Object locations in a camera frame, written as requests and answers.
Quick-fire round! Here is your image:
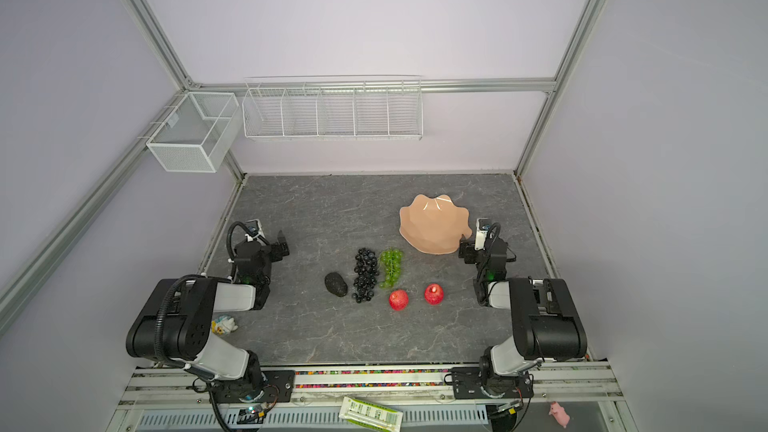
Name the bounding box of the dark avocado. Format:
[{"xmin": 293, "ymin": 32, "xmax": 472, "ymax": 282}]
[{"xmin": 324, "ymin": 272, "xmax": 348, "ymax": 297}]

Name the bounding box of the red apple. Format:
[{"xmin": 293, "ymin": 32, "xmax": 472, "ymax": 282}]
[
  {"xmin": 389, "ymin": 289, "xmax": 409, "ymax": 311},
  {"xmin": 424, "ymin": 283, "xmax": 444, "ymax": 305}
]

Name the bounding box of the black grape bunch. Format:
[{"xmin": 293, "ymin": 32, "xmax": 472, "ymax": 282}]
[{"xmin": 352, "ymin": 248, "xmax": 379, "ymax": 303}]

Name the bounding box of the green grape bunch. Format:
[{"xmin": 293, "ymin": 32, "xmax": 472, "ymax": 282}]
[{"xmin": 379, "ymin": 248, "xmax": 403, "ymax": 289}]

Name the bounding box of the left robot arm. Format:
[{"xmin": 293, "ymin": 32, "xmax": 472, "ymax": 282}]
[{"xmin": 126, "ymin": 220, "xmax": 293, "ymax": 404}]

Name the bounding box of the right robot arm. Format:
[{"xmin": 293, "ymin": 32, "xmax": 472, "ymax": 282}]
[{"xmin": 448, "ymin": 218, "xmax": 588, "ymax": 400}]

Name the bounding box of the pink wavy fruit bowl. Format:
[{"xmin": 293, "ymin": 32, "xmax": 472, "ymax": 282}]
[{"xmin": 399, "ymin": 194, "xmax": 473, "ymax": 255}]

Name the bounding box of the small white toy figure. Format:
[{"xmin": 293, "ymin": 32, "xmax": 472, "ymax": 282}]
[{"xmin": 211, "ymin": 315, "xmax": 239, "ymax": 336}]

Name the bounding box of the small white mesh basket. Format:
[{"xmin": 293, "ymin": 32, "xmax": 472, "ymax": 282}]
[{"xmin": 147, "ymin": 92, "xmax": 243, "ymax": 173}]

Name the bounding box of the pink pig toy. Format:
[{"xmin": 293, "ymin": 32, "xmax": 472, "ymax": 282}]
[{"xmin": 548, "ymin": 402, "xmax": 571, "ymax": 429}]

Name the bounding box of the green white packet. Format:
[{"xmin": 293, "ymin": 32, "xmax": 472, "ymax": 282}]
[{"xmin": 339, "ymin": 397, "xmax": 404, "ymax": 432}]

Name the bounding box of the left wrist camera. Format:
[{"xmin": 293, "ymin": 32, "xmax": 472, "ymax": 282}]
[{"xmin": 244, "ymin": 219, "xmax": 263, "ymax": 240}]

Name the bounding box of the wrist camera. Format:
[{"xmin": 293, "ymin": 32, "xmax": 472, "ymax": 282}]
[
  {"xmin": 244, "ymin": 219, "xmax": 263, "ymax": 240},
  {"xmin": 474, "ymin": 218, "xmax": 492, "ymax": 250}
]

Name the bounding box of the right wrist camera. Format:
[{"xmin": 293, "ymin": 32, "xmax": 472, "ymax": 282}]
[{"xmin": 474, "ymin": 218, "xmax": 492, "ymax": 250}]

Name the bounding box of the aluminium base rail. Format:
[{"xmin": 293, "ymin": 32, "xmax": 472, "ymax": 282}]
[{"xmin": 117, "ymin": 362, "xmax": 626, "ymax": 410}]

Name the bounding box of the long white wire basket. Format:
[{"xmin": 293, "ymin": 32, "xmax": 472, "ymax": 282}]
[{"xmin": 241, "ymin": 75, "xmax": 424, "ymax": 139}]

